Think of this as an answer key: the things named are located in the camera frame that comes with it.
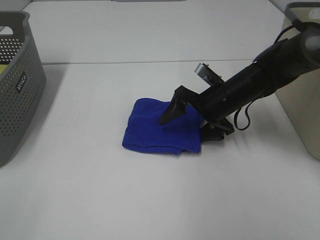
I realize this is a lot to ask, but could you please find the grey perforated plastic basket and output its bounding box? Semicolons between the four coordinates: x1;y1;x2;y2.
0;11;46;166

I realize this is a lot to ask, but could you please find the beige plastic basket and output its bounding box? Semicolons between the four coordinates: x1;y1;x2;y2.
276;1;320;159

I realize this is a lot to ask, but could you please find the yellow folded towel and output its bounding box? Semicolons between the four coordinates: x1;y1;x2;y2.
0;64;8;74

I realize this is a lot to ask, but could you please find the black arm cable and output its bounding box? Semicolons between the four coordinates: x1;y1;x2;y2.
233;101;253;131

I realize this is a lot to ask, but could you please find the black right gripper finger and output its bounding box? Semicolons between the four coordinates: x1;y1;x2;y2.
200;118;234;143
159;85;200;125

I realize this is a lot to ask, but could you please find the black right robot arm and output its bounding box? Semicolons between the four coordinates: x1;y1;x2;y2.
159;20;320;142

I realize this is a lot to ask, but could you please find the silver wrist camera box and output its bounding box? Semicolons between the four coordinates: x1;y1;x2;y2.
194;63;224;87

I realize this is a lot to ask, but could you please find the blue towel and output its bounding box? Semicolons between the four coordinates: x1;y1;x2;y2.
122;98;204;155

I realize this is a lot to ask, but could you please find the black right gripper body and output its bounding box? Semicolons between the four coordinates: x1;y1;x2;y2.
189;84;240;124

